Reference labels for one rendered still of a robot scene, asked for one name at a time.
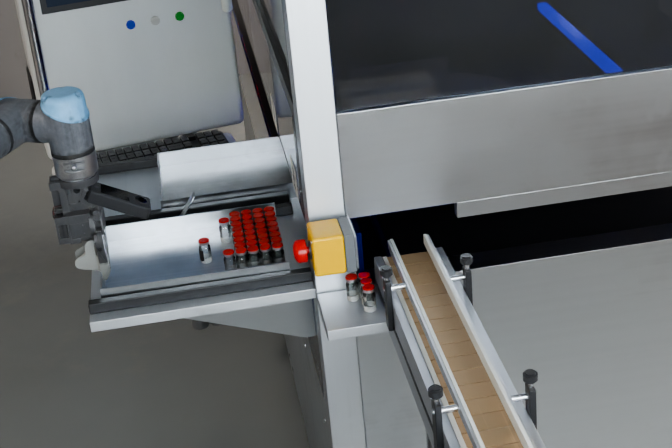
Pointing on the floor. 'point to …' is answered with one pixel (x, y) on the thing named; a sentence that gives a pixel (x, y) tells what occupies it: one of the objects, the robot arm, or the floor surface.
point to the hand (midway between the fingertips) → (108, 272)
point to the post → (320, 167)
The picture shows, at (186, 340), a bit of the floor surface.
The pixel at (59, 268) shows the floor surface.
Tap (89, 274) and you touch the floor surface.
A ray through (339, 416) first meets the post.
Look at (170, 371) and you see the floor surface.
